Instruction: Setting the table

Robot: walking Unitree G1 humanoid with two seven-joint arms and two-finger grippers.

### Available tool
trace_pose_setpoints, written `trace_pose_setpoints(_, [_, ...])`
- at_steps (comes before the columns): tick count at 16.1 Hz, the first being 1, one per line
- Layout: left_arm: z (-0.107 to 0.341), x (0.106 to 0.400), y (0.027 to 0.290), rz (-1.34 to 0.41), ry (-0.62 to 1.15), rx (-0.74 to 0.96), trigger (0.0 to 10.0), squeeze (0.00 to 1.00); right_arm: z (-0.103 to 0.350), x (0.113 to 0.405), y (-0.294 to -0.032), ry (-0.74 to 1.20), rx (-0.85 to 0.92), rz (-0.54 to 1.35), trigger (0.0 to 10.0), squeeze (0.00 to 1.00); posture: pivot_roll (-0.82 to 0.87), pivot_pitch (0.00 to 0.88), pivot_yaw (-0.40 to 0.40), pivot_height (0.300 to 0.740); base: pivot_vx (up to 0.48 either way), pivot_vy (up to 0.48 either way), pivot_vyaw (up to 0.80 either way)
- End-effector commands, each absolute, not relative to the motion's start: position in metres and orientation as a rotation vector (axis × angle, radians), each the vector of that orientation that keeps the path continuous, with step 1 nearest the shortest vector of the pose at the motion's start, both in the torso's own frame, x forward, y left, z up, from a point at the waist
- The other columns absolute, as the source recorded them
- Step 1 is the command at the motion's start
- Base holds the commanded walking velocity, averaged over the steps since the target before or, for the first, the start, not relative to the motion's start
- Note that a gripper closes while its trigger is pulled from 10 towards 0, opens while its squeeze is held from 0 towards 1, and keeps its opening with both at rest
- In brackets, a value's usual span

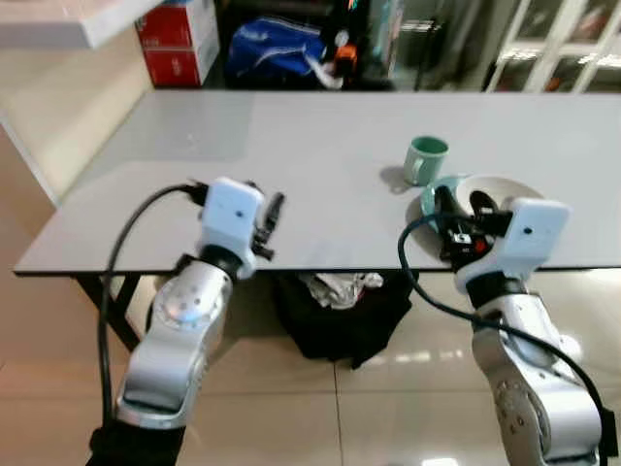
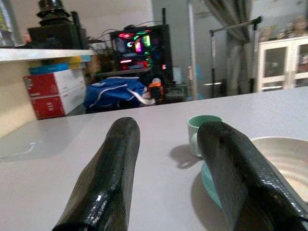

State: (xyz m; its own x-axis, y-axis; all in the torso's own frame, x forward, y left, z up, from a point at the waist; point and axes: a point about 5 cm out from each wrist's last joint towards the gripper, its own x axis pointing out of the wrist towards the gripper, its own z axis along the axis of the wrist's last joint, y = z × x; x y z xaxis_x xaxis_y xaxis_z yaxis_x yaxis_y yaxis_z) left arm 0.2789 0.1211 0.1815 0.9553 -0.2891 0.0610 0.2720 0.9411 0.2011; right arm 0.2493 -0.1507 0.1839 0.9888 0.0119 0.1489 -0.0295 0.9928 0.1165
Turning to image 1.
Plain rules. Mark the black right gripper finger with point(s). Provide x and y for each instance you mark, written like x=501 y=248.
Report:
x=484 y=205
x=445 y=204

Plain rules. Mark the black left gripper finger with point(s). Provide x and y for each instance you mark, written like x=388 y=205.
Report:
x=275 y=212
x=254 y=185

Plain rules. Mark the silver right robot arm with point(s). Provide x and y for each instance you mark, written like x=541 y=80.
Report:
x=524 y=379

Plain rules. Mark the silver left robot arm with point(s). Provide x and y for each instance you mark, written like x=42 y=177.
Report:
x=184 y=316

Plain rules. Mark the teal plate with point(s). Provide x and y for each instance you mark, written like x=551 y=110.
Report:
x=428 y=204

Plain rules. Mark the cream white bowl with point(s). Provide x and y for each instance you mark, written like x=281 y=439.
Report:
x=514 y=189

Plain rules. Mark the green ceramic mug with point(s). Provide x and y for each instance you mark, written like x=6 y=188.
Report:
x=423 y=160

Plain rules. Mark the crumpled silver wrapper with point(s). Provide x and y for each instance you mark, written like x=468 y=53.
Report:
x=335 y=288

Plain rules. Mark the black rubbish bag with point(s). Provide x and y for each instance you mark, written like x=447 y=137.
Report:
x=340 y=330

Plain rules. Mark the blue fabric bag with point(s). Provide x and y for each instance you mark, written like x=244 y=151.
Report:
x=277 y=49

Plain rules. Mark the orange and black tool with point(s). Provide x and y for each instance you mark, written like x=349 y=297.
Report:
x=345 y=56

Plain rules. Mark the red and white cardboard box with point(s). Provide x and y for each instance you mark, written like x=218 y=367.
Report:
x=179 y=44

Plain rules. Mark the white glass door cabinet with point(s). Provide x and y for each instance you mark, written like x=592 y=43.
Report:
x=524 y=44

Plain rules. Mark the black robot torso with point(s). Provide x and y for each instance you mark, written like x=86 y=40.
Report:
x=136 y=447

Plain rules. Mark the white board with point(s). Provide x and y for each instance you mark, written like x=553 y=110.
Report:
x=68 y=19

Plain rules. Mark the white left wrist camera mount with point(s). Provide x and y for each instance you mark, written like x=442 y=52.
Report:
x=231 y=214

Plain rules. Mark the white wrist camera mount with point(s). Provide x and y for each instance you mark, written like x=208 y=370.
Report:
x=231 y=214
x=529 y=238

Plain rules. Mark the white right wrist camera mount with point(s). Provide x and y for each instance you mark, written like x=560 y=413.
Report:
x=529 y=238

